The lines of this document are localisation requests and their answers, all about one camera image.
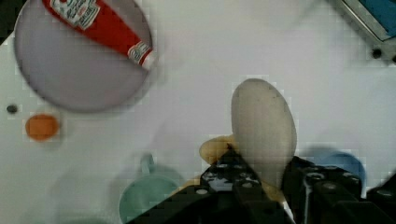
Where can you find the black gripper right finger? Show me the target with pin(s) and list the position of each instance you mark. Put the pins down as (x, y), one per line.
(330, 195)

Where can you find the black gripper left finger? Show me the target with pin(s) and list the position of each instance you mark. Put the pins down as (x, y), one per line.
(229, 192)

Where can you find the peeled toy banana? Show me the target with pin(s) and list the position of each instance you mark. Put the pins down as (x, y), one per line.
(264, 134)

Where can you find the green mug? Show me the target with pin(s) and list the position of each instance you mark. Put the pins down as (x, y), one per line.
(154, 184)

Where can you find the blue cup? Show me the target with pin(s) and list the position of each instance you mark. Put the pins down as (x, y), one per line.
(326, 156)

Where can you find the orange toy fruit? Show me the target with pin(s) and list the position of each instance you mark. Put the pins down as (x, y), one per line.
(42, 127)

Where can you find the grey round plate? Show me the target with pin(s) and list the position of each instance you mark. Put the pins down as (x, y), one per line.
(69, 70)

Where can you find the red ketchup bottle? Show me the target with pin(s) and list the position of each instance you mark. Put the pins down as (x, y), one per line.
(97, 20)

